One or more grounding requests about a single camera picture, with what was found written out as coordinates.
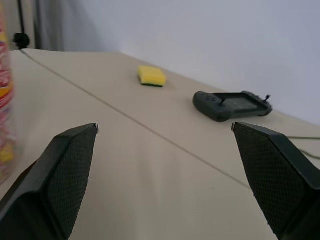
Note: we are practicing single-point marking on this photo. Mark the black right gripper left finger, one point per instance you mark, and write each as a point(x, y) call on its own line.
point(50, 187)

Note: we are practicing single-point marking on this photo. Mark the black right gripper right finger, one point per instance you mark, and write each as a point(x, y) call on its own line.
point(277, 180)

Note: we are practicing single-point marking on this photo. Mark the colourful clear plastic container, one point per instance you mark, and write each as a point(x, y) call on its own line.
point(5, 100)

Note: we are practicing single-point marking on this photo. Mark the black tripod stand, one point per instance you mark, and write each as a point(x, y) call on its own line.
point(22, 30)

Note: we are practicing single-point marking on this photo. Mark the yellow green sponge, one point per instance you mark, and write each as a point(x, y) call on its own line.
point(151, 76)

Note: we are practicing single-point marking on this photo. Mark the black handheld remote controller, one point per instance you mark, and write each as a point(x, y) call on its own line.
point(231, 105)

